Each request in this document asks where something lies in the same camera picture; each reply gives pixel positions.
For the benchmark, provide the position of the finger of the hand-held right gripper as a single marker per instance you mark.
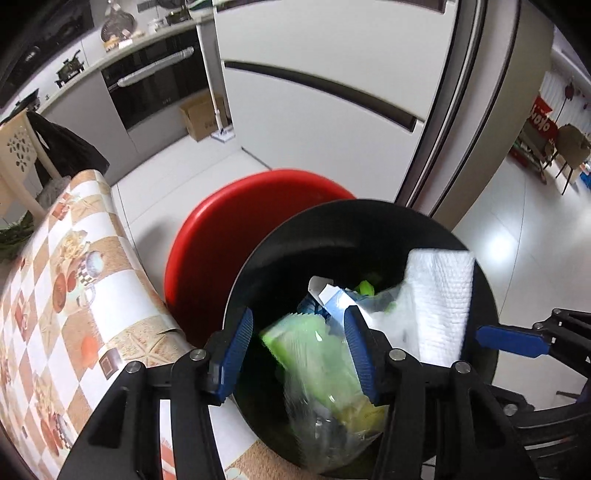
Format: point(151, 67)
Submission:
point(512, 340)
point(554, 429)

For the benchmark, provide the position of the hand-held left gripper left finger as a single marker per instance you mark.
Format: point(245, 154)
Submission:
point(233, 360)

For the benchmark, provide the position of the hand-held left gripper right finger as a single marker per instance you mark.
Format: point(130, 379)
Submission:
point(364, 360)

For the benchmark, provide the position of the blue white carton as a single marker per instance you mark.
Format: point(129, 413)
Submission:
point(337, 299)

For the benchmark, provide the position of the green snack packet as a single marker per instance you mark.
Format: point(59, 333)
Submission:
point(367, 288)

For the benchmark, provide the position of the white paper towel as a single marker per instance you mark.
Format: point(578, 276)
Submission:
point(438, 300)

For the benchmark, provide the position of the black trash bin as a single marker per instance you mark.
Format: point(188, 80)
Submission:
point(323, 240)

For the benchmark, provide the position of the red plastic bin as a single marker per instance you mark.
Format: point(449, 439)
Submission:
point(207, 258)

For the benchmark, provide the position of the checkered vinyl tablecloth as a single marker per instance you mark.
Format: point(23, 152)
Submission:
point(69, 332)

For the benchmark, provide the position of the brown chair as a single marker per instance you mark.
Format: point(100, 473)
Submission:
point(570, 147)

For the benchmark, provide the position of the red printed box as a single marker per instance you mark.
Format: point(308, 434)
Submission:
point(541, 120)

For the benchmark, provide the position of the cardboard box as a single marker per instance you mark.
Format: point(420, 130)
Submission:
point(201, 117)

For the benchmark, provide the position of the green vegetables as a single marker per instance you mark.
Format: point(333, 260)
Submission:
point(16, 237)

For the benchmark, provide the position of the black bag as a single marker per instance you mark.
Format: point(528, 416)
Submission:
point(69, 147)

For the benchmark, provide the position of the white mop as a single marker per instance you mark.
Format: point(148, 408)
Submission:
point(212, 87)

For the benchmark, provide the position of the black built-in oven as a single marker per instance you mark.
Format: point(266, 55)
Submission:
point(152, 87)

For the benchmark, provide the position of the beige plastic chair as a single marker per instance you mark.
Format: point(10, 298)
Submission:
point(21, 157)

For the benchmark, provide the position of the white refrigerator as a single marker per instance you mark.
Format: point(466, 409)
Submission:
point(323, 50)

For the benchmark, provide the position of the black range hood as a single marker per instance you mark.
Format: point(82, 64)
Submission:
point(32, 41)

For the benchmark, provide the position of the sliding door frame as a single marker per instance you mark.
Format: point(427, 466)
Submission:
point(485, 115)

